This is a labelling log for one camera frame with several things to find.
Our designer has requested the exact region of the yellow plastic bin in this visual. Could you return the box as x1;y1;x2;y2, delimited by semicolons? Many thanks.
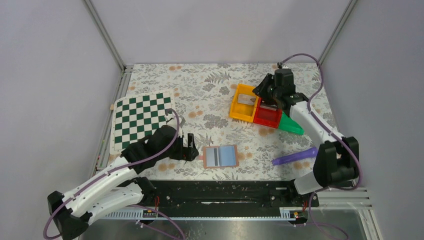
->
229;83;259;123

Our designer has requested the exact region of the black card in red bin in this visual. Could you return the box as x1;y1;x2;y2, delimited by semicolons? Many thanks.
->
259;104;278;111

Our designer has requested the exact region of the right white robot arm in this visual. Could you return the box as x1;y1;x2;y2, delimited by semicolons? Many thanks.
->
252;68;362;195

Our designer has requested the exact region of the green white chessboard mat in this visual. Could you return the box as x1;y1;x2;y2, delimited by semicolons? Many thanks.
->
109;89;175;155

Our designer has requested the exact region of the purple marker pen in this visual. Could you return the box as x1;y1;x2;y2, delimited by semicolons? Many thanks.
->
271;147;318;166

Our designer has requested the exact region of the tan leather card holder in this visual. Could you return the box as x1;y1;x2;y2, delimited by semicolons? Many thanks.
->
197;145;240;169

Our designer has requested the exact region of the red plastic bin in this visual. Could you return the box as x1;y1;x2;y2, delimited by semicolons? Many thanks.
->
253;97;283;129

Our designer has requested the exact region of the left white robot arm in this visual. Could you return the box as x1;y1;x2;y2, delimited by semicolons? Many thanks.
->
47;125;199;240

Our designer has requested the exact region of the green plastic bin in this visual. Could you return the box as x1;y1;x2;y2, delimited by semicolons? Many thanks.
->
277;112;304;135

